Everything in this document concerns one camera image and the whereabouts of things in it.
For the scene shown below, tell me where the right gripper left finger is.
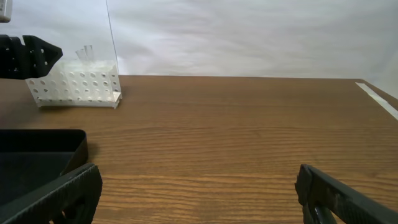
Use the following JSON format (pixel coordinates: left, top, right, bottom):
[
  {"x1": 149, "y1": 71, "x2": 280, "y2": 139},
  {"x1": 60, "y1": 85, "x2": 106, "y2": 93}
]
[{"x1": 0, "y1": 163, "x2": 103, "y2": 224}]

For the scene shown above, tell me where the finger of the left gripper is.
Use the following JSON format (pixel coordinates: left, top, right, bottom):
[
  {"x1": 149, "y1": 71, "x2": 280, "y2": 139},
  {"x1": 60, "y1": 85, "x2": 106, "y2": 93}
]
[{"x1": 20, "y1": 34, "x2": 63, "y2": 79}]

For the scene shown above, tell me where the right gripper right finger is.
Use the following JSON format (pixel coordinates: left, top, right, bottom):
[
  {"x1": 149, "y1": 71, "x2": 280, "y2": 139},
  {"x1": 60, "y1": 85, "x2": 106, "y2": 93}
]
[{"x1": 294, "y1": 164, "x2": 398, "y2": 224}]

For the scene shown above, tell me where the black tray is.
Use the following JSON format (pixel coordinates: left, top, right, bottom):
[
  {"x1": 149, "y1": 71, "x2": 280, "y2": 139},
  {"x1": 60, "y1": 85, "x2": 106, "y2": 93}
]
[{"x1": 0, "y1": 128, "x2": 90, "y2": 207}]

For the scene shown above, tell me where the white test tube rack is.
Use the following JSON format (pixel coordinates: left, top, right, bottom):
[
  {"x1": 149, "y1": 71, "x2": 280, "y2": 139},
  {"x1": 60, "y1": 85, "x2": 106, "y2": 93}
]
[{"x1": 25, "y1": 58, "x2": 123, "y2": 110}]

